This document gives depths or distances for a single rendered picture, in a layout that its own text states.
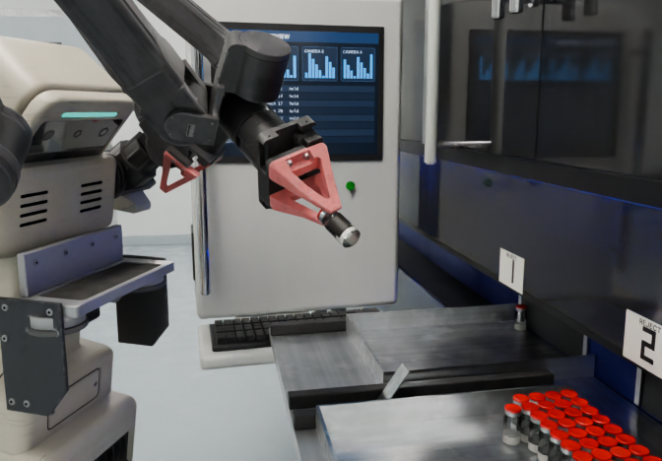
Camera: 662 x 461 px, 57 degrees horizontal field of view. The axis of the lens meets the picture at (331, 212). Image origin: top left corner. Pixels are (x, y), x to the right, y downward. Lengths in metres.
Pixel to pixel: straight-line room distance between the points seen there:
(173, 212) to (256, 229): 4.64
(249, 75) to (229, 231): 0.80
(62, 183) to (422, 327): 0.68
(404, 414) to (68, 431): 0.52
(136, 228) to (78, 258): 5.13
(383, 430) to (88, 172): 0.59
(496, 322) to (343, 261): 0.43
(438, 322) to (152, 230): 5.07
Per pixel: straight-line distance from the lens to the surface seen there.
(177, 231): 6.09
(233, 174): 1.41
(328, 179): 0.62
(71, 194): 1.00
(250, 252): 1.45
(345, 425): 0.84
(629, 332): 0.84
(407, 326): 1.19
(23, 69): 0.90
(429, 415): 0.86
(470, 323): 1.23
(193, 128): 0.68
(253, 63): 0.66
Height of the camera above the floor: 1.29
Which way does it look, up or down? 10 degrees down
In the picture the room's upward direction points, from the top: straight up
